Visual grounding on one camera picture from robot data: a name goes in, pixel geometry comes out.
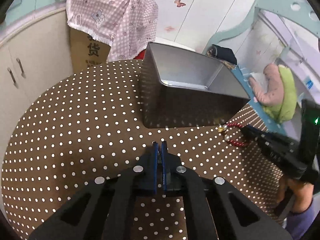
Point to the grey metal box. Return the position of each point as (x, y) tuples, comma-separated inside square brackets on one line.
[(175, 112)]

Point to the faint pink butterfly sticker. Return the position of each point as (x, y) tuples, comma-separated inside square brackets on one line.
[(169, 28)]

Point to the pink and green plush pillow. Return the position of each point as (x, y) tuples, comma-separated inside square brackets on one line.
[(285, 92)]

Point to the teal bunk bed frame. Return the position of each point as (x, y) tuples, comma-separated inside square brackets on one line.
[(232, 30)]

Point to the white wardrobe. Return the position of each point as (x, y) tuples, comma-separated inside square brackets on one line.
[(200, 10)]

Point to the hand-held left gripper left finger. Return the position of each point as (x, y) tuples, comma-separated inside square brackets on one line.
[(155, 165)]

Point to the person's right forearm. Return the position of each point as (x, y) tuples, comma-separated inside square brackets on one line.
[(302, 225)]

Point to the round brown polka-dot table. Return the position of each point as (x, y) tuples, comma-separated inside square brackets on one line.
[(75, 135)]

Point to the person's right hand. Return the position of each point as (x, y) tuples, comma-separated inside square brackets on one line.
[(301, 195)]

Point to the pink checked cloth cover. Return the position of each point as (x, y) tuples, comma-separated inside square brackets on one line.
[(120, 22)]

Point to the red butterfly sticker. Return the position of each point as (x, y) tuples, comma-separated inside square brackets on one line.
[(180, 2)]

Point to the blue wall tag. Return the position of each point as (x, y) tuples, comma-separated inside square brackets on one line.
[(310, 83)]

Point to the beige cabinet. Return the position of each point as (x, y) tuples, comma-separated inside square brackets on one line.
[(37, 55)]

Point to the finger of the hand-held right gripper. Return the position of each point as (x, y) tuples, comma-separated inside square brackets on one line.
[(256, 133)]

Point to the dark folded clothes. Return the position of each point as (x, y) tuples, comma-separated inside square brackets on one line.
[(225, 53)]

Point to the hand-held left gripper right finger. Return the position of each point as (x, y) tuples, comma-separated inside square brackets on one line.
[(164, 165)]

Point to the brown cardboard box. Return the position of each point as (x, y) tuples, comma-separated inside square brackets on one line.
[(85, 52)]

